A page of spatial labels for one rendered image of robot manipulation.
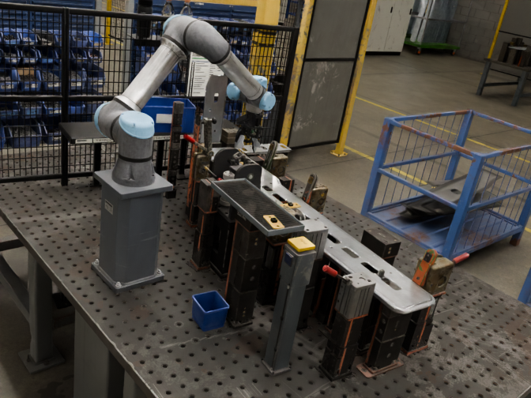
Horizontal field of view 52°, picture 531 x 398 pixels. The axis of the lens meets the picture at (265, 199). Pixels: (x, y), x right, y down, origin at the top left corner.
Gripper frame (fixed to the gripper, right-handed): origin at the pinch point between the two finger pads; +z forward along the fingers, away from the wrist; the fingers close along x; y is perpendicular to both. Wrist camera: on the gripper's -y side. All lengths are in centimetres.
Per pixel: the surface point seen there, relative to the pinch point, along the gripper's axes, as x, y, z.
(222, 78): -1.4, -27.1, -26.4
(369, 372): -11, 111, 34
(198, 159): -24.6, 2.4, 1.7
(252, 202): -39, 68, -11
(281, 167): 17.2, 7.8, 5.9
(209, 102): -7.0, -26.9, -14.7
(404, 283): 0, 106, 4
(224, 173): -29.3, 32.5, -5.0
